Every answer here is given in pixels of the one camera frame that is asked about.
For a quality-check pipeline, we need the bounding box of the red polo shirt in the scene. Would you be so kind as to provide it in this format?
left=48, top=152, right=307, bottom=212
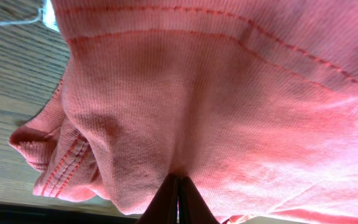
left=9, top=0, right=358, bottom=223

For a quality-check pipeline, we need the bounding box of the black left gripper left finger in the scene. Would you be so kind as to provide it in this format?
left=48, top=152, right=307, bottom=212
left=136, top=174, right=178, bottom=224

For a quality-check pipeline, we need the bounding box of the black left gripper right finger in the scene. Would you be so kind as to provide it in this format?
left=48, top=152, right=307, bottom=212
left=178, top=177, right=219, bottom=224

